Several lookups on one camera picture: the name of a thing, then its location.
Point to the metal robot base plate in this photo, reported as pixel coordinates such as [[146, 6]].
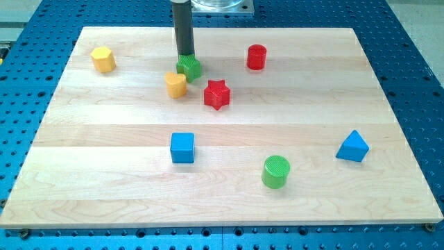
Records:
[[223, 7]]

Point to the red star block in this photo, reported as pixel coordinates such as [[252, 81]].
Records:
[[216, 94]]

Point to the red cylinder block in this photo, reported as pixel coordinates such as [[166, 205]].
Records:
[[256, 57]]

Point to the blue cube block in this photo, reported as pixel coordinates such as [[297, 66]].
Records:
[[182, 147]]

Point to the blue triangle block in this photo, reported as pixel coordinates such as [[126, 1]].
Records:
[[353, 148]]

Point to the green cylinder block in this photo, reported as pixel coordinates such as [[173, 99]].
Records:
[[275, 171]]

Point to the green star block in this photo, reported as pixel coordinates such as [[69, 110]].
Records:
[[189, 66]]

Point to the light wooden board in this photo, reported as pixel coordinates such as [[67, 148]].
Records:
[[101, 157]]

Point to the yellow heart block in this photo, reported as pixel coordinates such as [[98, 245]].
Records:
[[176, 84]]

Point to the blue perforated table plate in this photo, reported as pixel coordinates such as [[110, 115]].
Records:
[[35, 63]]

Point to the yellow hexagon block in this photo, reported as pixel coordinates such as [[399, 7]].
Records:
[[103, 59]]

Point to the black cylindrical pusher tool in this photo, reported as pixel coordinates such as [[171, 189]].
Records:
[[182, 20]]

